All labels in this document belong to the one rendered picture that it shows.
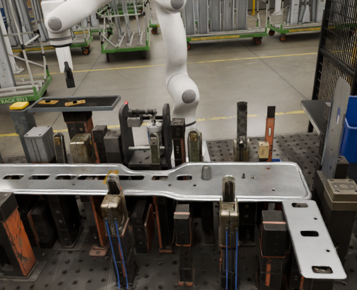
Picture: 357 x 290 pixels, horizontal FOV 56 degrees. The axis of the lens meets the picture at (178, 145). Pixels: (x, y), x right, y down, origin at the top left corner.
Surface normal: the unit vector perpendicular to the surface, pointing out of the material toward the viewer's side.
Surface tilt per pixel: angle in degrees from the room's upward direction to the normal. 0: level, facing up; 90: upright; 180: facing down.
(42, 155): 90
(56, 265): 0
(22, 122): 90
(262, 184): 0
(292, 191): 0
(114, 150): 90
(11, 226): 90
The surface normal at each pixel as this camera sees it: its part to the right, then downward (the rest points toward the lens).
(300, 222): -0.07, -0.88
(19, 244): 0.99, -0.01
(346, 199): -0.11, 0.45
